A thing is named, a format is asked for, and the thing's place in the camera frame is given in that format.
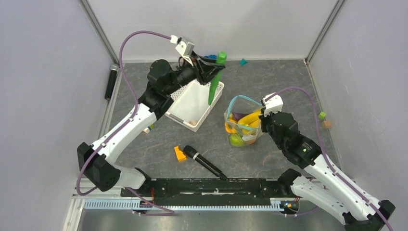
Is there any tan wooden cube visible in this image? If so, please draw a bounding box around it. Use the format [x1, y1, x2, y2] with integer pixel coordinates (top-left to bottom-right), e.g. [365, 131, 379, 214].
[321, 120, 332, 129]

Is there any yellow toy banana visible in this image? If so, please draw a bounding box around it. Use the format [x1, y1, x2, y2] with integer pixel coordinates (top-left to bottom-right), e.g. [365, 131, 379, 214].
[238, 110, 261, 128]

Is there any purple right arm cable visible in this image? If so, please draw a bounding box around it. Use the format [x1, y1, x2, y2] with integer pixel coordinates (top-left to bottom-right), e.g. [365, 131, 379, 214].
[266, 87, 394, 231]

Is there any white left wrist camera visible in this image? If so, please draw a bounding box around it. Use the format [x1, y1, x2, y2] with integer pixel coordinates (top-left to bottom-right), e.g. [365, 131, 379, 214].
[176, 37, 195, 66]

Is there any green toy pear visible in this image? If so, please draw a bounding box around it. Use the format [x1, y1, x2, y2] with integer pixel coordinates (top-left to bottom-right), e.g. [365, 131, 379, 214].
[229, 134, 246, 147]

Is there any teal triangular block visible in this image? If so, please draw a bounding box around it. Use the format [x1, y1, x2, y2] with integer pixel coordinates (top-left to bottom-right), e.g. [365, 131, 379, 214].
[240, 58, 248, 66]

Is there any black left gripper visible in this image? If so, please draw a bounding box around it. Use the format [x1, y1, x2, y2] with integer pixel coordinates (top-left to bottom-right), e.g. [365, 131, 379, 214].
[164, 51, 225, 95]

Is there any orange wedge block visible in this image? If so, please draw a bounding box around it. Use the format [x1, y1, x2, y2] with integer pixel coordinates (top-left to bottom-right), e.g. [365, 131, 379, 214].
[174, 146, 187, 162]

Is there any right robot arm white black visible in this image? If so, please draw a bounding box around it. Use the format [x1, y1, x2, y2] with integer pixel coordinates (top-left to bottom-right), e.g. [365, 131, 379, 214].
[259, 112, 395, 231]

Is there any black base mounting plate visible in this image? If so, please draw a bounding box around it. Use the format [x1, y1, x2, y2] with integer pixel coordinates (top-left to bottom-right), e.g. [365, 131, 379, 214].
[136, 178, 296, 206]

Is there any clear zip top bag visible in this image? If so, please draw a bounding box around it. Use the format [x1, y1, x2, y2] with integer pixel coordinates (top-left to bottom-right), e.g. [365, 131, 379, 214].
[224, 95, 262, 146]

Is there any green toy cucumber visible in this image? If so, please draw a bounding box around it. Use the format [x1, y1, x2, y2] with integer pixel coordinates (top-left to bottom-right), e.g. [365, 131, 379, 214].
[208, 51, 227, 105]

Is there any orange toy bell pepper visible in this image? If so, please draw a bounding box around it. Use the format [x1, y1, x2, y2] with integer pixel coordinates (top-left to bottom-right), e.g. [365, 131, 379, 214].
[224, 118, 238, 134]

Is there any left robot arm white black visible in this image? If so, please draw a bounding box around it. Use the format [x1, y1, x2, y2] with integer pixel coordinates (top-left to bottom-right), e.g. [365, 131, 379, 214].
[77, 54, 225, 196]

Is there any black microphone on table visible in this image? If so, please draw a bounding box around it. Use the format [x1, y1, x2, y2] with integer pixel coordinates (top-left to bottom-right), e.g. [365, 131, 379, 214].
[183, 145, 228, 180]

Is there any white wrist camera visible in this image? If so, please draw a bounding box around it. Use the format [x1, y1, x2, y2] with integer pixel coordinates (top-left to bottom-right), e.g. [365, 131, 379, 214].
[176, 37, 195, 66]
[261, 93, 283, 116]

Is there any green white lego stack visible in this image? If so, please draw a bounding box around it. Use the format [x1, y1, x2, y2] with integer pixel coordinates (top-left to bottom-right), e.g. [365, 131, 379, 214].
[143, 124, 154, 133]

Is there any lime green cube block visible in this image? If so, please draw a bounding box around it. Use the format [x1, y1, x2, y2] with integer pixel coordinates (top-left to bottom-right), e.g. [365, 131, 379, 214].
[318, 111, 327, 120]

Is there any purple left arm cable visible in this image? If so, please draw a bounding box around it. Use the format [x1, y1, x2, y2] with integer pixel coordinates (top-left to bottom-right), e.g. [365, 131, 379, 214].
[76, 30, 175, 217]

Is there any purple toy eggplant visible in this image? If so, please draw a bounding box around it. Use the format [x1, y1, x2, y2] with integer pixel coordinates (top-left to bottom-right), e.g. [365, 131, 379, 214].
[229, 112, 248, 121]

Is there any black microphone on rail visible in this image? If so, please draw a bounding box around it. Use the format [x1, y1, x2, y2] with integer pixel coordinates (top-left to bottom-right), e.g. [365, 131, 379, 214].
[104, 64, 119, 101]

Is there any blue toy car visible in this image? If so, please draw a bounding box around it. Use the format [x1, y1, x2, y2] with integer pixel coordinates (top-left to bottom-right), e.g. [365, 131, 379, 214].
[204, 54, 217, 60]

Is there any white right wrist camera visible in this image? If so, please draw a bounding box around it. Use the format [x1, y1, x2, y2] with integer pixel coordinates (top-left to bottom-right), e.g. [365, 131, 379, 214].
[261, 93, 283, 116]

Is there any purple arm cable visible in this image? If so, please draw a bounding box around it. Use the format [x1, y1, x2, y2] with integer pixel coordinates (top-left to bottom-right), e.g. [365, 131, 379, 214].
[76, 30, 175, 217]
[266, 87, 394, 231]

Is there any white plastic basket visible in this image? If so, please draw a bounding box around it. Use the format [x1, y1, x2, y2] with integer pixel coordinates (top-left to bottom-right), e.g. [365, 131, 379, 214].
[166, 80, 224, 132]

